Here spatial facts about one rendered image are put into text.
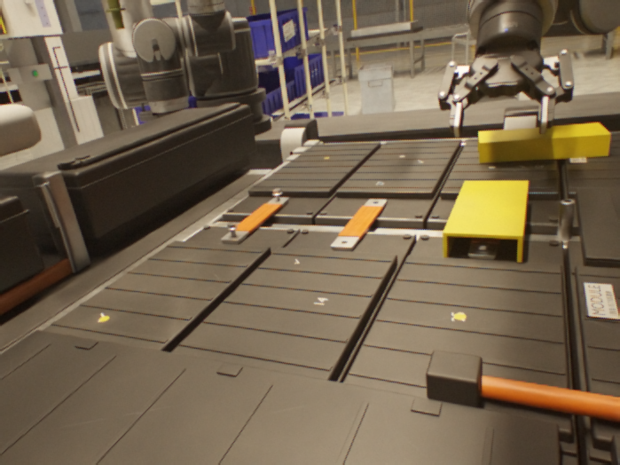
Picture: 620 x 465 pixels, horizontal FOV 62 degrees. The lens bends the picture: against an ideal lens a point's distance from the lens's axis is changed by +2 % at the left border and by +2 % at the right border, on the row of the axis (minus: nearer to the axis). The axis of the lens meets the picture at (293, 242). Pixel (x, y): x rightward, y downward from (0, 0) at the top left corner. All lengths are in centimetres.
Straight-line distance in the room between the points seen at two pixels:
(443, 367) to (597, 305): 16
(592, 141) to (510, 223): 30
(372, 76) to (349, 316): 640
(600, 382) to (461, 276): 15
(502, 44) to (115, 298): 54
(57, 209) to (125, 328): 21
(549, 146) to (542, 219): 20
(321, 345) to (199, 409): 10
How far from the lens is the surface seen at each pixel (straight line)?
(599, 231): 56
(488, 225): 53
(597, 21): 94
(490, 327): 41
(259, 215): 68
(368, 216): 63
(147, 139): 75
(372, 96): 681
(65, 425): 38
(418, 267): 49
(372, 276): 48
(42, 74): 332
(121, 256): 67
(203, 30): 157
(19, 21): 319
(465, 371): 33
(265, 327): 42
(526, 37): 72
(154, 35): 140
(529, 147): 80
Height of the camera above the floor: 123
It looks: 23 degrees down
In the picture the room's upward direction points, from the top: 8 degrees counter-clockwise
